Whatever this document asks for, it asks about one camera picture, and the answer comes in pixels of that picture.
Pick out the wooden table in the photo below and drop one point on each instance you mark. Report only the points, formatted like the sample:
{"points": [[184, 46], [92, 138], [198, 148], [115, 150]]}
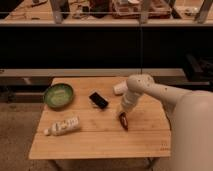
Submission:
{"points": [[101, 135]]}

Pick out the long grey shelf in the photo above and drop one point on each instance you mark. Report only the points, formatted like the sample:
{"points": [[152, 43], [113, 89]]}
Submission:
{"points": [[88, 72]]}

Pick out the black rectangular sponge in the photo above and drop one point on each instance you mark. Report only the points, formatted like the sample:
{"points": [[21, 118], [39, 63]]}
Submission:
{"points": [[98, 100]]}

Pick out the white cup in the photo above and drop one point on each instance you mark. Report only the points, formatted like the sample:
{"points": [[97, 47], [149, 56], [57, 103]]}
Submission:
{"points": [[120, 88]]}

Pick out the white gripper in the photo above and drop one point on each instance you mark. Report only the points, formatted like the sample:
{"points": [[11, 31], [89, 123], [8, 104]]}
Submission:
{"points": [[122, 110]]}

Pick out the green ceramic bowl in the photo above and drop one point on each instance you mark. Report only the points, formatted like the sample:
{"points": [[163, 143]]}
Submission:
{"points": [[58, 95]]}

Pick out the white plastic bottle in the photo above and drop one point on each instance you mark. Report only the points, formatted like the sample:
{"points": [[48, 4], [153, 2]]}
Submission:
{"points": [[63, 127]]}

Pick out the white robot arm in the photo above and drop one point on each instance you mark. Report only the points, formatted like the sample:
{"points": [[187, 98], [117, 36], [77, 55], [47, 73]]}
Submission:
{"points": [[191, 118]]}

